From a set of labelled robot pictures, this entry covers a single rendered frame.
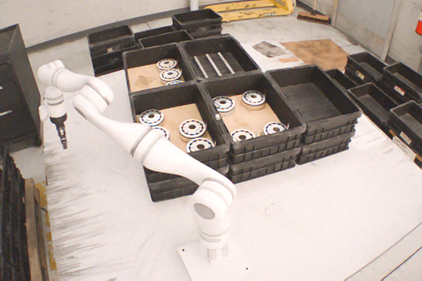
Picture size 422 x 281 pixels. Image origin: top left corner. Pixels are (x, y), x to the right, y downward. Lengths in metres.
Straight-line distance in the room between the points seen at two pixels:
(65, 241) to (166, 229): 0.39
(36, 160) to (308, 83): 2.07
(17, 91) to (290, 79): 1.86
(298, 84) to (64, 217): 1.22
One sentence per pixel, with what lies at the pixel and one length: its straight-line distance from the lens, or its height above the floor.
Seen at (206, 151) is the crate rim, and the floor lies 0.93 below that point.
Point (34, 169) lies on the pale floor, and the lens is 2.59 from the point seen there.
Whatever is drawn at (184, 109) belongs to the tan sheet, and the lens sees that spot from 1.39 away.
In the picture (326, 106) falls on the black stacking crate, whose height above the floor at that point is 0.83.
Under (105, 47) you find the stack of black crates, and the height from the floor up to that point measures 0.54.
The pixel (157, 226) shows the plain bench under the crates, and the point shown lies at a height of 0.70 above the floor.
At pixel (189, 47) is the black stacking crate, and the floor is 0.89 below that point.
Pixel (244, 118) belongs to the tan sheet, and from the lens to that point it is 1.35.
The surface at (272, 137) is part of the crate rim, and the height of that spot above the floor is 0.92.
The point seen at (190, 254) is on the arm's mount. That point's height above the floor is 0.74.
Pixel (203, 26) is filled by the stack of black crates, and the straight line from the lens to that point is 2.88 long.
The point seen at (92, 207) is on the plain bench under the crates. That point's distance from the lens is 1.27.
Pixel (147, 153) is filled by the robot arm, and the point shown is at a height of 1.12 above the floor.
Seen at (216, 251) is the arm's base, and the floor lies 0.83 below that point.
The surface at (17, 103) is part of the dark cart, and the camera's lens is 2.51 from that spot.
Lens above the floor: 1.69
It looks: 41 degrees down
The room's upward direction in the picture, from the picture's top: straight up
